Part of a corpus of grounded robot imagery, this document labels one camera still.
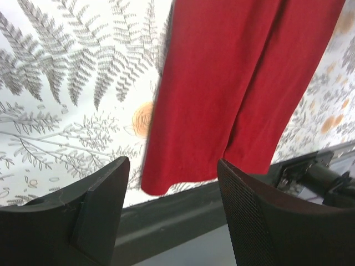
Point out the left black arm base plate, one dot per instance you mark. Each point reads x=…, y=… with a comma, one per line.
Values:
x=324, y=176

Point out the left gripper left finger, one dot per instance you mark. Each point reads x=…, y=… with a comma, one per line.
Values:
x=76, y=225

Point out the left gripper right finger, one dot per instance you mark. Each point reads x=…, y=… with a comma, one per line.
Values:
x=270, y=227

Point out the floral patterned table mat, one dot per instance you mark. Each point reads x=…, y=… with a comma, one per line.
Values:
x=79, y=84

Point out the red t shirt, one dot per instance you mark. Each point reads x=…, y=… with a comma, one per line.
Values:
x=233, y=76

